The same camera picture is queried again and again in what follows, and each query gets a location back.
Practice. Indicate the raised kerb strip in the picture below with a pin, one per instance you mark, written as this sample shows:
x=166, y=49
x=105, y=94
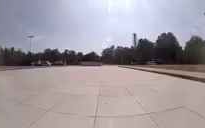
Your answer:
x=176, y=72

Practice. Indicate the slim tower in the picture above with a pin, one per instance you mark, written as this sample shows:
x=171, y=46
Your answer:
x=134, y=39

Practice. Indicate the pale concrete slab plaza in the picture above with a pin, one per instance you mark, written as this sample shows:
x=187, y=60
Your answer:
x=100, y=86

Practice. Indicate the white vehicle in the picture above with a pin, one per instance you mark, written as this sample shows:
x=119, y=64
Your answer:
x=43, y=63

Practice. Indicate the row of dark trees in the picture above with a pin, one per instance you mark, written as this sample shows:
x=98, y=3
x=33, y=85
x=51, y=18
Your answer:
x=166, y=50

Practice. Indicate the low wall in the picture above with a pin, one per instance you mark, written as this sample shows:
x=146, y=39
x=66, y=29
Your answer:
x=91, y=63

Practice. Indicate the tall floodlight pole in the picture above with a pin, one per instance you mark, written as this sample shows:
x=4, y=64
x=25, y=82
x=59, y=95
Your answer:
x=30, y=44

